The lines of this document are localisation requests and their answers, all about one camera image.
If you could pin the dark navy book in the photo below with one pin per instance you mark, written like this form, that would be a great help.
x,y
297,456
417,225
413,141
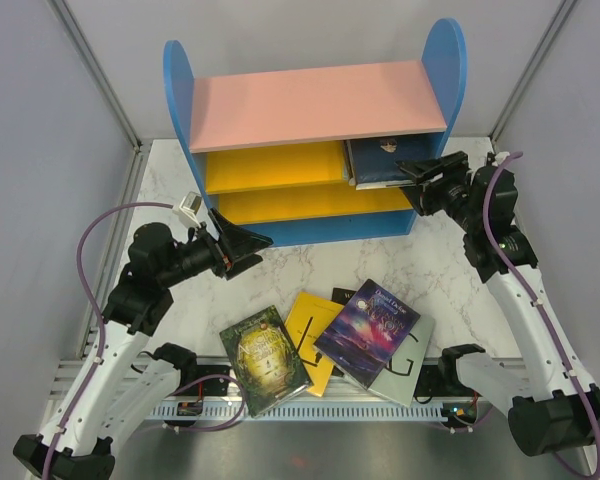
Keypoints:
x,y
374,158

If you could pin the black W.S. book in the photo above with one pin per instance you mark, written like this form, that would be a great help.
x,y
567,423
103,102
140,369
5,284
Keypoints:
x,y
341,295

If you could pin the light blue book with barcode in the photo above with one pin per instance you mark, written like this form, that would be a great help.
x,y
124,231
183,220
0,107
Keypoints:
x,y
379,185

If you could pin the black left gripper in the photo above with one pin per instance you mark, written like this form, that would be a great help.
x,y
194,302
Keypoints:
x,y
240,241

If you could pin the green forest cover book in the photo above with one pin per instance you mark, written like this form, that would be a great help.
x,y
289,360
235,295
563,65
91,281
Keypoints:
x,y
264,360

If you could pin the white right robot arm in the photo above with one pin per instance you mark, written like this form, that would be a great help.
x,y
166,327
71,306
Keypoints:
x,y
558,406

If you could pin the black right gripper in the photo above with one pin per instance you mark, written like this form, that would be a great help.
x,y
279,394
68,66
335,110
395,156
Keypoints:
x,y
423,197

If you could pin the grey book with letter G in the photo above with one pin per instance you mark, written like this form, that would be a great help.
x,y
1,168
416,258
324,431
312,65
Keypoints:
x,y
400,362

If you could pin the purple Robinson Crusoe book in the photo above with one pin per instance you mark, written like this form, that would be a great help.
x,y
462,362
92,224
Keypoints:
x,y
366,333

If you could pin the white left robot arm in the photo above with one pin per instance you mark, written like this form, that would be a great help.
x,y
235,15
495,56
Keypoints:
x,y
92,425

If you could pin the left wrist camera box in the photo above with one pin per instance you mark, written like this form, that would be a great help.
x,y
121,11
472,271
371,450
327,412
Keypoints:
x,y
190,205

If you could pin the teal ocean cover book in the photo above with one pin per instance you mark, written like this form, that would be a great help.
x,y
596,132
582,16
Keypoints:
x,y
349,163

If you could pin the yellow book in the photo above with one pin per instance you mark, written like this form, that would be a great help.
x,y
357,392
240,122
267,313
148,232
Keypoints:
x,y
307,320

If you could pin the blue pink yellow bookshelf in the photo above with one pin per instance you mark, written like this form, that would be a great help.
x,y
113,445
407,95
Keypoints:
x,y
265,149

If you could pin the white slotted cable duct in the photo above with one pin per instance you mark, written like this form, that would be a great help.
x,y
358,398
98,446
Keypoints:
x,y
223,411

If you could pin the aluminium frame rail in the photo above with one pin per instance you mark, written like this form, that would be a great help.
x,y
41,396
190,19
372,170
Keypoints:
x,y
430,382

